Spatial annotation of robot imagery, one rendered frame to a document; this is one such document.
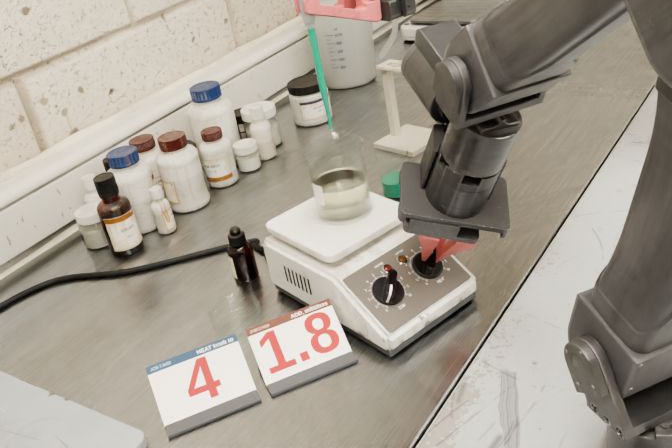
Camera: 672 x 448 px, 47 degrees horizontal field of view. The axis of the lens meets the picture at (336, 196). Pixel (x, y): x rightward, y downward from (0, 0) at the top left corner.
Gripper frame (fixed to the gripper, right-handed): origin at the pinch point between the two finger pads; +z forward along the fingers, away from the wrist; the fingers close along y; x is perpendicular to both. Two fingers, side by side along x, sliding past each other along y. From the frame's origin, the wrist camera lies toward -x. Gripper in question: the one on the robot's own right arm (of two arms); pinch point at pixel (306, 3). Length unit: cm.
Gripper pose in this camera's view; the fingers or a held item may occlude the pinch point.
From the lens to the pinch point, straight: 75.3
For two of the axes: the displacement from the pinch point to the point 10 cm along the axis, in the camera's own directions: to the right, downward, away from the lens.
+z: -7.7, 4.0, -5.0
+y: 6.2, 2.6, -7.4
